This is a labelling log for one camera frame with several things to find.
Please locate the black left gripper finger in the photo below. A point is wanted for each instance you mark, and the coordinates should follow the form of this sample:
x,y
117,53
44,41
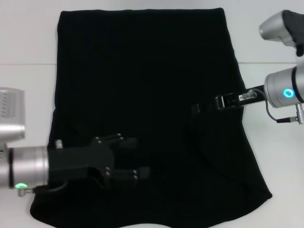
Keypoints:
x,y
140,173
128,142

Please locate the black shirt with FREE print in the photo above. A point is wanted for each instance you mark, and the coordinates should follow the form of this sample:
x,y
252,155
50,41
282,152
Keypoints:
x,y
142,71

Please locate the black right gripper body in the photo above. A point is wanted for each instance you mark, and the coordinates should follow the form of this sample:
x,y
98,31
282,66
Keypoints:
x,y
247,97

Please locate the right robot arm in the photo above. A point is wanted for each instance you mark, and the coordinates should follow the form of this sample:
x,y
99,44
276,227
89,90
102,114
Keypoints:
x,y
282,88

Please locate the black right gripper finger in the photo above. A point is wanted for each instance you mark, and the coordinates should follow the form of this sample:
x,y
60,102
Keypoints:
x,y
220,102

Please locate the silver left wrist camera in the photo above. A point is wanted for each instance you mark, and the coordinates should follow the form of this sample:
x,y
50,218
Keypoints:
x,y
12,114

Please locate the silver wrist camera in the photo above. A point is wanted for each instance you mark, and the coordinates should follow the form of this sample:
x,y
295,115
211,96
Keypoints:
x,y
273,28
12,114

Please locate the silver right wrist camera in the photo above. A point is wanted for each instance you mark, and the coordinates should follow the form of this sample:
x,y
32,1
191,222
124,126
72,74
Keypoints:
x,y
273,28

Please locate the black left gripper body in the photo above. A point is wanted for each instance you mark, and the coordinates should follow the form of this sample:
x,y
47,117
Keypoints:
x,y
78,159

